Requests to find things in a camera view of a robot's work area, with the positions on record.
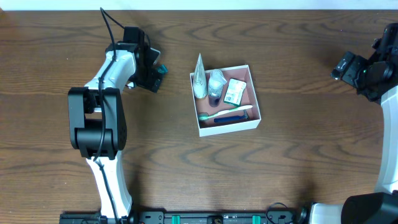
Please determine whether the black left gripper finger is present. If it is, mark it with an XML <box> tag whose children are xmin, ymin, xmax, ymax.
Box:
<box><xmin>136</xmin><ymin>68</ymin><xmax>164</xmax><ymax>93</ymax></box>
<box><xmin>146</xmin><ymin>47</ymin><xmax>160</xmax><ymax>67</ymax></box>

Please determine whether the Colgate toothpaste tube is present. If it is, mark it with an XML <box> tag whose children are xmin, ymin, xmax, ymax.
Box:
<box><xmin>157</xmin><ymin>65</ymin><xmax>168</xmax><ymax>74</ymax></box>

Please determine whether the white Pantene conditioner tube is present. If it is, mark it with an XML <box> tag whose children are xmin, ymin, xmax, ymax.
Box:
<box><xmin>192</xmin><ymin>54</ymin><xmax>207</xmax><ymax>99</ymax></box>

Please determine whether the green white toothbrush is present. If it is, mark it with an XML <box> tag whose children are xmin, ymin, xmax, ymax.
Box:
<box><xmin>198</xmin><ymin>105</ymin><xmax>253</xmax><ymax>121</ymax></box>

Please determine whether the clear purple soap pump bottle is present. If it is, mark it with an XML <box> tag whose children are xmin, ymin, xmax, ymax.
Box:
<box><xmin>208</xmin><ymin>69</ymin><xmax>227</xmax><ymax>107</ymax></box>

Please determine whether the green white soap bar box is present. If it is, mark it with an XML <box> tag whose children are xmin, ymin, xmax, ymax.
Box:
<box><xmin>223</xmin><ymin>78</ymin><xmax>246</xmax><ymax>106</ymax></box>

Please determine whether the blue disposable razor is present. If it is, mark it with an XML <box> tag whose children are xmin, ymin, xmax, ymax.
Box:
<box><xmin>214</xmin><ymin>110</ymin><xmax>249</xmax><ymax>123</ymax></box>

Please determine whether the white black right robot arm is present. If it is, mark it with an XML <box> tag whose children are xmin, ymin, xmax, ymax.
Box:
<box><xmin>307</xmin><ymin>23</ymin><xmax>397</xmax><ymax>223</ymax></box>

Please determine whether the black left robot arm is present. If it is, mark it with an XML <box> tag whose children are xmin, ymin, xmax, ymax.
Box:
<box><xmin>60</xmin><ymin>27</ymin><xmax>168</xmax><ymax>223</ymax></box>

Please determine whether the white box pink interior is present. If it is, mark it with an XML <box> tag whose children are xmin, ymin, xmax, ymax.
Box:
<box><xmin>192</xmin><ymin>65</ymin><xmax>261</xmax><ymax>137</ymax></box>

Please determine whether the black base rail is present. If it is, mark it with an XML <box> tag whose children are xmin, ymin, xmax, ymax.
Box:
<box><xmin>59</xmin><ymin>202</ymin><xmax>310</xmax><ymax>224</ymax></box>

